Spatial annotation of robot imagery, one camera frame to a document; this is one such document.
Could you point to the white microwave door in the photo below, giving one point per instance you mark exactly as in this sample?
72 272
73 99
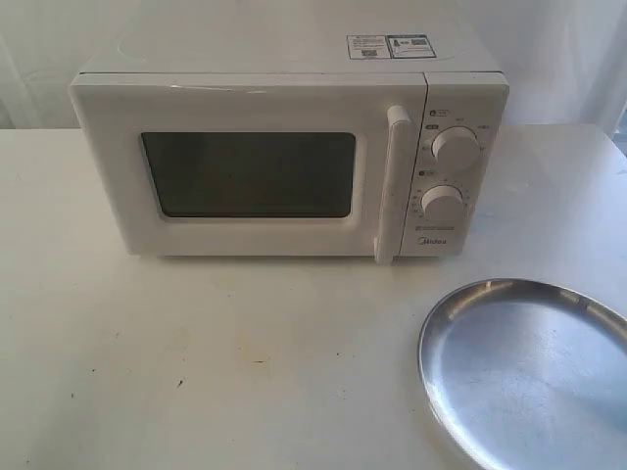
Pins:
305 165

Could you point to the white microwave oven body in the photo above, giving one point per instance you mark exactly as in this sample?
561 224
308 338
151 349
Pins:
466 86

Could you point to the lower white control knob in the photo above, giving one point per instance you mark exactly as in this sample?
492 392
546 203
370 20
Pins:
442 202

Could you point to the white control knob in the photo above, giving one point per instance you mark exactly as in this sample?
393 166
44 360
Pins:
456 148
442 202

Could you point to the upper white control knob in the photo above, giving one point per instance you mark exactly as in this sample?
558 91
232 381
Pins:
456 148

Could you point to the round steel tray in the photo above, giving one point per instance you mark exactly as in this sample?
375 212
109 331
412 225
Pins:
521 374

